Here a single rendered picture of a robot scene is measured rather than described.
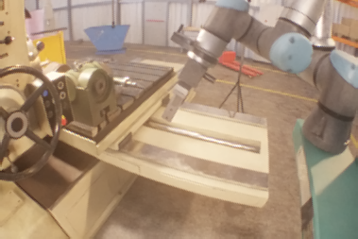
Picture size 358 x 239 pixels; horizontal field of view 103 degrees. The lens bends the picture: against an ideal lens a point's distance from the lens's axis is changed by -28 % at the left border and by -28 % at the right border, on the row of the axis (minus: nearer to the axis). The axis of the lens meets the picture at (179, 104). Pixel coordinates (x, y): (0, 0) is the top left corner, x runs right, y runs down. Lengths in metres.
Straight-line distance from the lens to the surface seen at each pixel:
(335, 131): 0.54
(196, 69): 0.44
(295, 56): 0.37
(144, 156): 1.30
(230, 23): 0.46
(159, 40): 8.39
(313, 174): 0.46
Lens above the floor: 1.62
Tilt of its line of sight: 28 degrees down
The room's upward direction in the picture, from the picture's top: 3 degrees clockwise
